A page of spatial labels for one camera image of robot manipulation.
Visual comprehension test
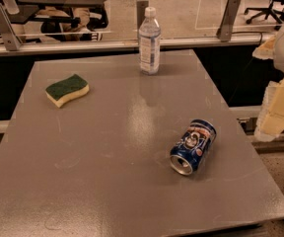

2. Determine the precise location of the blue pepsi can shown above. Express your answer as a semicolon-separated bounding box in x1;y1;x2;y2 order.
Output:
170;119;217;176

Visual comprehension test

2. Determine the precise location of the green yellow sponge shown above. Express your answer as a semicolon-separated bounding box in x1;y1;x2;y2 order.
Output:
45;74;90;108

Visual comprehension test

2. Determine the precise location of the left metal bracket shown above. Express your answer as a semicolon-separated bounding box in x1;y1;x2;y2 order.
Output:
0;4;22;51

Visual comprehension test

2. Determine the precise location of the metal railing bar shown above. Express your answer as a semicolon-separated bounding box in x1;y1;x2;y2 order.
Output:
0;32;274;56

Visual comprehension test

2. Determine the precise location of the clear plastic water bottle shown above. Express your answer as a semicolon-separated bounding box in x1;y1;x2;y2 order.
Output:
138;7;161;75

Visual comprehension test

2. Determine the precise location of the seated person in background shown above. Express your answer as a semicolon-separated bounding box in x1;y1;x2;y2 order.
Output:
38;6;103;41

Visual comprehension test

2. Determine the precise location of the metal bracket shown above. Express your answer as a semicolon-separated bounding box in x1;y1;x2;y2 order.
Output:
0;4;22;51
216;0;241;41
136;0;149;28

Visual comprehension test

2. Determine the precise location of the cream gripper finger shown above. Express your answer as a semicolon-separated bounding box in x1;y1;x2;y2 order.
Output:
252;36;276;60
254;78;284;142

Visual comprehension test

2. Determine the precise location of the right metal bracket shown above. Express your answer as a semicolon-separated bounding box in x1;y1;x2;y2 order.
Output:
216;0;241;41

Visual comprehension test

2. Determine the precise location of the middle metal bracket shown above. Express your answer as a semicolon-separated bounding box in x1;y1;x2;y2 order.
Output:
136;0;149;28

